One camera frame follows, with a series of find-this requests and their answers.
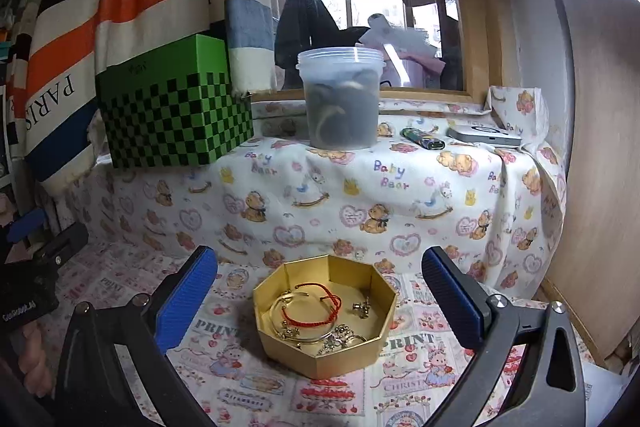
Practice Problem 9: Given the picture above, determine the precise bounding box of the clear plastic lidded tub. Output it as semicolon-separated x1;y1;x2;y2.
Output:
296;46;385;150

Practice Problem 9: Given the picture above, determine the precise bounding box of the print patterned table cloth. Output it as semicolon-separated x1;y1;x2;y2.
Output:
39;241;597;427

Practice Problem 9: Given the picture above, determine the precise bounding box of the colourful lighter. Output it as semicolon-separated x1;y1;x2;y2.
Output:
400;128;446;150

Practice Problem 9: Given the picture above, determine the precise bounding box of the striped Paris curtain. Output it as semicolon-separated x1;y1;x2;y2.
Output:
6;0;277;196

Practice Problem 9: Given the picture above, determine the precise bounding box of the white paper sheet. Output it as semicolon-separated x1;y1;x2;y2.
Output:
582;362;628;427

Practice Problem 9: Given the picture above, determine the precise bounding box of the yellow octagonal cardboard box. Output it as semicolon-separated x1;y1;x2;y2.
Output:
253;255;397;379

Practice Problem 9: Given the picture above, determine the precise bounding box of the wooden window frame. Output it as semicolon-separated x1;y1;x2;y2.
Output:
249;0;507;105

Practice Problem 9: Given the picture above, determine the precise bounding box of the black hanging garment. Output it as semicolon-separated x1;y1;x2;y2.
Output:
274;0;369;90

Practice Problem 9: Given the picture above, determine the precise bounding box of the silver flat device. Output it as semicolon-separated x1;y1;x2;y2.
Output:
446;124;522;147

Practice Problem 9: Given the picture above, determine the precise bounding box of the baby bear patterned cloth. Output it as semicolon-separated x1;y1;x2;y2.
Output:
58;87;566;298

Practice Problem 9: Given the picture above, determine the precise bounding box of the red string bracelet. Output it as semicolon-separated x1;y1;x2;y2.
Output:
280;282;343;331

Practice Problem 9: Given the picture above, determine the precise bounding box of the green black checkered box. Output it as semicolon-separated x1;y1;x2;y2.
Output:
96;35;254;169

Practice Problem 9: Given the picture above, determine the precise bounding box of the person's left hand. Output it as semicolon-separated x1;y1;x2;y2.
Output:
13;321;53;398

